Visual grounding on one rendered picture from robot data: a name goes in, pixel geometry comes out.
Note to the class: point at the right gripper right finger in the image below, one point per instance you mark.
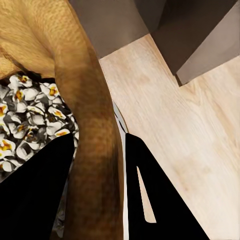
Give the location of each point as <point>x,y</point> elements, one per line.
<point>174,219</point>

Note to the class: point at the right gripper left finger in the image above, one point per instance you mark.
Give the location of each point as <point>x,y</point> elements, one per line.
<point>30,196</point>

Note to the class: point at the fridge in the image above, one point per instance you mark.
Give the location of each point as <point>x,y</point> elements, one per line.
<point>196,36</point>

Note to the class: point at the popcorn bag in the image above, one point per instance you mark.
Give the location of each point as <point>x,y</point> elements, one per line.
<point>45,41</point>

